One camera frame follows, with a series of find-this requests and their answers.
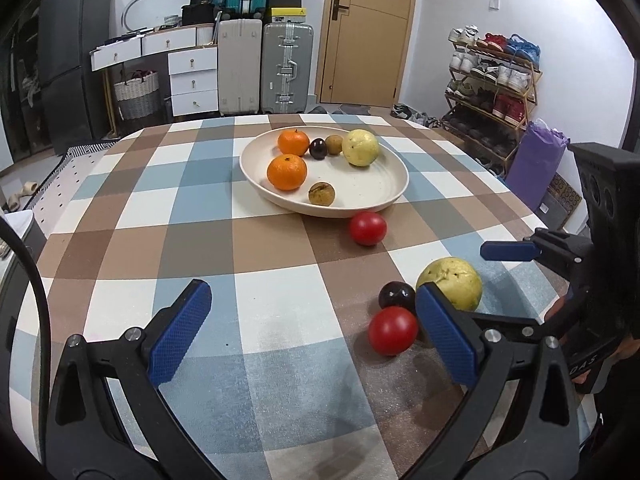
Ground orange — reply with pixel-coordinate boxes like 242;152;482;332
277;129;311;157
266;153;309;192

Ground person's right forearm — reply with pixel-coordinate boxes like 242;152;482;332
575;355;640;466

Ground oval metal frame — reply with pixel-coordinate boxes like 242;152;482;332
122;0;193;31

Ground wooden door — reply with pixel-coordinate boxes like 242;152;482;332
320;0;420;108

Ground checked tablecloth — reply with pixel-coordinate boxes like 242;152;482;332
7;112;601;480

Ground group of assorted shoes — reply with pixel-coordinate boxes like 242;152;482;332
445;25;542;161

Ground dark glass wardrobe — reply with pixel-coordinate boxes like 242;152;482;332
0;5;46;166

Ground beige slippers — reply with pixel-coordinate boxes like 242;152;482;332
5;182;38;211

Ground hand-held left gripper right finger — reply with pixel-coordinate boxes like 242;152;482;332
415;282;583;480

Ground black fridge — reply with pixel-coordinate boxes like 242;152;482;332
37;0;118;153

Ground white drawer desk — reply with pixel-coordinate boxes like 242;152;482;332
90;24;221;117

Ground wicker basket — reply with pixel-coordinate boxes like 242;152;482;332
114;70;162;121

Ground black white sneakers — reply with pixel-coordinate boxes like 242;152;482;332
391;104;441;128

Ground yellow-green guava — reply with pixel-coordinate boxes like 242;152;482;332
416;257;484;312
341;129;382;168

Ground cream round plate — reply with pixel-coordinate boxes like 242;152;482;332
239;125;410;219

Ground person's right hand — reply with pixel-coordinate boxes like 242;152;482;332
544;295;573;343

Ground yellow black shoe box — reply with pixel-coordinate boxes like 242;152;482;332
265;7;307;24

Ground red tomato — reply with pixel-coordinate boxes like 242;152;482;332
368;306;420;357
348;211;388;247

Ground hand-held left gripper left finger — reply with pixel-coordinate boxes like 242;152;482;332
44;279;213;480

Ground purple fabric bag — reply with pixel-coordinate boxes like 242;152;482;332
505;120;568;216

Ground dark doormat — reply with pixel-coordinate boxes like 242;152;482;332
537;172;583;231

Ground beige suitcase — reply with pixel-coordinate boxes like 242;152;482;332
217;18;263;116

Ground wooden shoe rack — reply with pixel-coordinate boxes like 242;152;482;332
442;27;543;178

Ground black storage box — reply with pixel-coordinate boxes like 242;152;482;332
181;5;218;27

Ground patterned floor rug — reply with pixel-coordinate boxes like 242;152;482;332
30;142;121;211

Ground silver suitcase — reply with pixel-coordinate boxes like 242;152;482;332
261;22;315;115

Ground black cable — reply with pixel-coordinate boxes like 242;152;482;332
0;220;53;346

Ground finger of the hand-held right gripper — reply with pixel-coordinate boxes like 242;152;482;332
464;310;552;346
480;228;593;280

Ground grey slippers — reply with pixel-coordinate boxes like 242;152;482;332
307;105;371;117

